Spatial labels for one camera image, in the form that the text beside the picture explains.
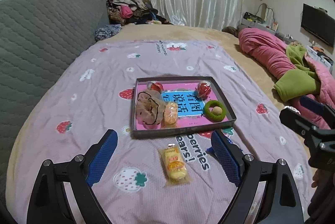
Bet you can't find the green fuzzy ring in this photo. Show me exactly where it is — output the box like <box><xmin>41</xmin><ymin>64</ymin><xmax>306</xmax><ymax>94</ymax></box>
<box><xmin>203</xmin><ymin>99</ymin><xmax>227</xmax><ymax>123</ymax></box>

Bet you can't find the small beige ball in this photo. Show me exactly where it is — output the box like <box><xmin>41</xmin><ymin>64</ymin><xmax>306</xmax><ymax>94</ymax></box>
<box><xmin>211</xmin><ymin>106</ymin><xmax>223</xmax><ymax>116</ymax></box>

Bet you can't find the yellow snack cake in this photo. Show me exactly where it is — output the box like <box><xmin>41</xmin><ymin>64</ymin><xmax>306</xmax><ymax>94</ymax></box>
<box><xmin>158</xmin><ymin>143</ymin><xmax>191</xmax><ymax>186</ymax></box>

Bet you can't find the beige mesh scrunchie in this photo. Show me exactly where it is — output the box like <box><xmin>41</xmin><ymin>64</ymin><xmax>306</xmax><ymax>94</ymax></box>
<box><xmin>135</xmin><ymin>90</ymin><xmax>166</xmax><ymax>127</ymax></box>

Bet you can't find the orange snack cake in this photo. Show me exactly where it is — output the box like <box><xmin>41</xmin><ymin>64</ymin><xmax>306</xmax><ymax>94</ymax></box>
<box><xmin>164</xmin><ymin>102</ymin><xmax>178</xmax><ymax>128</ymax></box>

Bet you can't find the person's right hand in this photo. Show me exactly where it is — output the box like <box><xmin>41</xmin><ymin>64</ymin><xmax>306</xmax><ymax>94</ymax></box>
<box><xmin>311</xmin><ymin>169</ymin><xmax>322</xmax><ymax>188</ymax></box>

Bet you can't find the green fleece blanket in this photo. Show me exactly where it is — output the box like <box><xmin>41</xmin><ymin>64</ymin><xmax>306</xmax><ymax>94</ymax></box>
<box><xmin>274</xmin><ymin>44</ymin><xmax>321</xmax><ymax>102</ymax></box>

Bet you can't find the pink strawberry print blanket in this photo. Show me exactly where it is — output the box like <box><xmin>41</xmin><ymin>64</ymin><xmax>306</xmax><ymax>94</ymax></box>
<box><xmin>6</xmin><ymin>41</ymin><xmax>313</xmax><ymax>223</ymax></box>

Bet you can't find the red wrapped ball right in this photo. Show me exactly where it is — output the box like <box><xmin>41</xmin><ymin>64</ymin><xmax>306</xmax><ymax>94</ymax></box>
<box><xmin>196</xmin><ymin>81</ymin><xmax>211</xmax><ymax>100</ymax></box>

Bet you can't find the red wrapped ball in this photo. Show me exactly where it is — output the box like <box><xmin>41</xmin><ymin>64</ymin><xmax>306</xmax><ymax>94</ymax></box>
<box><xmin>196</xmin><ymin>81</ymin><xmax>211</xmax><ymax>100</ymax></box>
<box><xmin>147</xmin><ymin>81</ymin><xmax>164</xmax><ymax>93</ymax></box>

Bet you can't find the dark tray with pink book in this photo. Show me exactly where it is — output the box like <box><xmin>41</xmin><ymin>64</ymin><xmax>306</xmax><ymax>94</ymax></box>
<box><xmin>131</xmin><ymin>76</ymin><xmax>236</xmax><ymax>139</ymax></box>

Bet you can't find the red wrapped ball left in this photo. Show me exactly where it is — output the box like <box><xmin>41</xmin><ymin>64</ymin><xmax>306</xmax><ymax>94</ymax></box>
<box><xmin>147</xmin><ymin>81</ymin><xmax>164</xmax><ymax>93</ymax></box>

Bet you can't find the black television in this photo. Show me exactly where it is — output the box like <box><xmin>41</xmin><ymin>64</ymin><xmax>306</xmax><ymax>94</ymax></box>
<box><xmin>301</xmin><ymin>3</ymin><xmax>335</xmax><ymax>47</ymax></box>

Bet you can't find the beige bed sheet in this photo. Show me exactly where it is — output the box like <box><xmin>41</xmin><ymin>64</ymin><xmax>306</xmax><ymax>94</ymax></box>
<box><xmin>4</xmin><ymin>23</ymin><xmax>312</xmax><ymax>188</ymax></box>

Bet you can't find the blue patterned cloth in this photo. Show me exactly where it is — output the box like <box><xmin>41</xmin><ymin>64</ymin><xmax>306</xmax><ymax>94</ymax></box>
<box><xmin>94</xmin><ymin>24</ymin><xmax>122</xmax><ymax>42</ymax></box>

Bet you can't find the grey quilted headboard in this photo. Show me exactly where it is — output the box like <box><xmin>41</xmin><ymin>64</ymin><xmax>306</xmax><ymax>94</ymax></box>
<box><xmin>1</xmin><ymin>0</ymin><xmax>108</xmax><ymax>202</ymax></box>

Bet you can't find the pile of clothes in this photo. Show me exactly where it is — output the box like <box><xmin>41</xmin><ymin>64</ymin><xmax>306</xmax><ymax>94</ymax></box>
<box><xmin>106</xmin><ymin>0</ymin><xmax>171</xmax><ymax>26</ymax></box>

